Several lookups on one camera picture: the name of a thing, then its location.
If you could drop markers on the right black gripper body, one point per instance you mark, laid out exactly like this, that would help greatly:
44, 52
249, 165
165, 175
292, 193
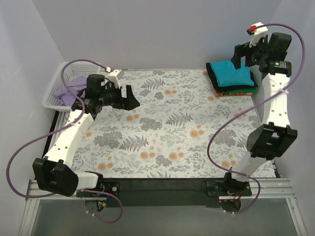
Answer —
245, 52

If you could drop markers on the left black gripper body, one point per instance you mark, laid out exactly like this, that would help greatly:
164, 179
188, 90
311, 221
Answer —
123, 98

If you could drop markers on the teal t shirt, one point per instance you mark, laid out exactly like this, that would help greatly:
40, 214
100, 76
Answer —
227, 75

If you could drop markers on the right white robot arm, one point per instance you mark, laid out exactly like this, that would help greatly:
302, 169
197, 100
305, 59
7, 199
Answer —
275, 134

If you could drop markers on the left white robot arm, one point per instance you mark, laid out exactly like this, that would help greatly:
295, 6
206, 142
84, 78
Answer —
53, 172

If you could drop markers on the black folded t shirt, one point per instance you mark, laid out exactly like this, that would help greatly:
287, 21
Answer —
224, 89

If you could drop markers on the purple t shirt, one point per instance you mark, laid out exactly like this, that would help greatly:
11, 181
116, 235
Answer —
64, 97

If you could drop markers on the white plastic basket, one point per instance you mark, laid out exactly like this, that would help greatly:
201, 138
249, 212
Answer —
71, 72

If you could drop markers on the floral table mat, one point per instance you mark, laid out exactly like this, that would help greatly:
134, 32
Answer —
181, 129

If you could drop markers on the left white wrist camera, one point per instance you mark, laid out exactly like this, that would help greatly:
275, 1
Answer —
114, 76

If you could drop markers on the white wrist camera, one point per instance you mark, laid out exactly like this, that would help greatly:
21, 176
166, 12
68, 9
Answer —
114, 76
257, 31

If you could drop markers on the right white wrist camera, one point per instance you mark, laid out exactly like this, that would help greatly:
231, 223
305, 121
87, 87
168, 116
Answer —
257, 31

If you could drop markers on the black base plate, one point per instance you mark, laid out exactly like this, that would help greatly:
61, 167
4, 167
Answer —
143, 192

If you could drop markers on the aluminium frame rail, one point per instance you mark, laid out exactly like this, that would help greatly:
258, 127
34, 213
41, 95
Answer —
168, 207

